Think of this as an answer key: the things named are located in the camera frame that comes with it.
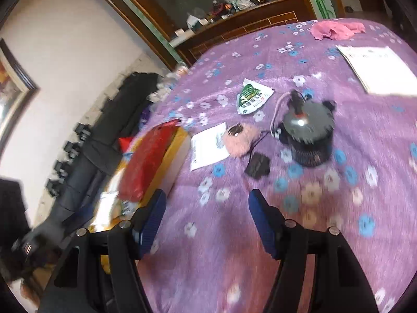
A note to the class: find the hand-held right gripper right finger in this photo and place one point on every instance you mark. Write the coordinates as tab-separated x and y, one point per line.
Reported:
260	221

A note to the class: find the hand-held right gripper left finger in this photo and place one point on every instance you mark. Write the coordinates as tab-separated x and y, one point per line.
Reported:
151	221

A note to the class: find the red packet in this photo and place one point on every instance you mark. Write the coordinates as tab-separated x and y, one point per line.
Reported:
146	163

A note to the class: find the white foam box yellow tape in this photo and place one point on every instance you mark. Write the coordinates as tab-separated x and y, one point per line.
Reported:
177	166

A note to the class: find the black power adapter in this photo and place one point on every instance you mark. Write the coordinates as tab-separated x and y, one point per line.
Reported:
257	166

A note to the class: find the red fabric bag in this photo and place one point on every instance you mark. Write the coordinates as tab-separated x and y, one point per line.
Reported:
125	143

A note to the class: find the pink fluffy pouch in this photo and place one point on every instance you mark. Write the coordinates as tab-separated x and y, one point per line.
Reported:
241	140

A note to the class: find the black sofa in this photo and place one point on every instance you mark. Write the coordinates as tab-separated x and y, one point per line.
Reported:
84	169

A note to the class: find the white leaflet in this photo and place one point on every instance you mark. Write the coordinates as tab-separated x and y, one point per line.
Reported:
205	146

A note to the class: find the purple cloth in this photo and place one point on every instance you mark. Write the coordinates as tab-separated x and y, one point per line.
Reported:
146	114

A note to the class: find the green white packet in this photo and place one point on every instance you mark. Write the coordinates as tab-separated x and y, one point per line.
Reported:
252	97

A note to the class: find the white plastic bag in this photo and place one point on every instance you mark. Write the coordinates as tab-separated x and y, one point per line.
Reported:
158	94

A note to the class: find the black long bag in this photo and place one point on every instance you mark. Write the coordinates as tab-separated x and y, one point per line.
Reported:
136	94

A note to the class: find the purple floral blanket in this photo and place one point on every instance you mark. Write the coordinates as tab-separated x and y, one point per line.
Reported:
358	137

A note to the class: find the clear plastic bag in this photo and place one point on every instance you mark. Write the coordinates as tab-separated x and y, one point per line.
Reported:
176	73

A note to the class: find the white flat box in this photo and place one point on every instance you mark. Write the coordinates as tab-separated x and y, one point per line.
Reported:
180	37

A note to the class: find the white flat paper packet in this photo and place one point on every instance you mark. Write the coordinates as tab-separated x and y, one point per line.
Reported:
378	65

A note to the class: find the brown wooden cabinet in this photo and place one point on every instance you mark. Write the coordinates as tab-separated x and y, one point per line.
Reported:
244	22

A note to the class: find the white tissue box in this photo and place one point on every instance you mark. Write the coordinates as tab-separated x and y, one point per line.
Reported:
197	22

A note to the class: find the pink cloth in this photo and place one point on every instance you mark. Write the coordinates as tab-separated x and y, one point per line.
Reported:
332	29

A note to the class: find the framed wall picture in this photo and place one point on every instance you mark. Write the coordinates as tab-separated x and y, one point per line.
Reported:
19	81

